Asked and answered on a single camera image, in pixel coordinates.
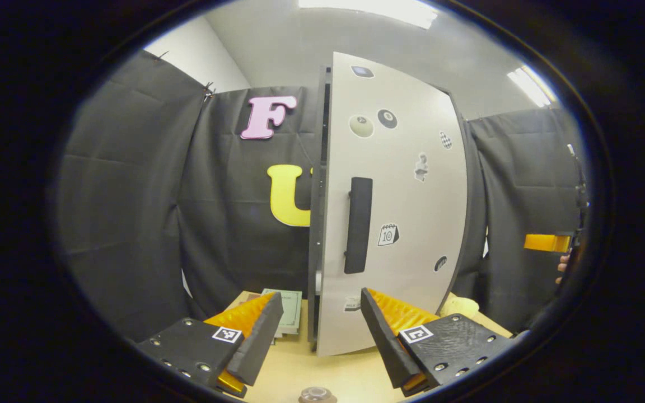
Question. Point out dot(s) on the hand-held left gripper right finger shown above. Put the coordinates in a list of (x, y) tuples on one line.
[(384, 341)]

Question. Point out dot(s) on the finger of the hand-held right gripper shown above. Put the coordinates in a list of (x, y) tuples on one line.
[(546, 243)]

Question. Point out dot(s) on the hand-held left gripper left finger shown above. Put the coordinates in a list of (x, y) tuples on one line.
[(255, 347)]

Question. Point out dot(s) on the grey cabinet door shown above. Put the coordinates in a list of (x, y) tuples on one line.
[(412, 268)]

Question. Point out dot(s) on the brown capped bottle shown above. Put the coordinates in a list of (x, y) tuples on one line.
[(317, 396)]

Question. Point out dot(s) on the black cabinet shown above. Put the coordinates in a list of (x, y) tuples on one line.
[(317, 224)]

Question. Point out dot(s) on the brown book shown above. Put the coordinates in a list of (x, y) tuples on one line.
[(251, 295)]

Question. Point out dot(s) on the green book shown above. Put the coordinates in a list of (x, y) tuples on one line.
[(291, 308)]

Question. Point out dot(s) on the yellow bumpy ball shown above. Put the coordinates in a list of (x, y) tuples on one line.
[(462, 307)]

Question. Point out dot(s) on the black backdrop cloth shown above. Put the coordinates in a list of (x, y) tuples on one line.
[(132, 212)]

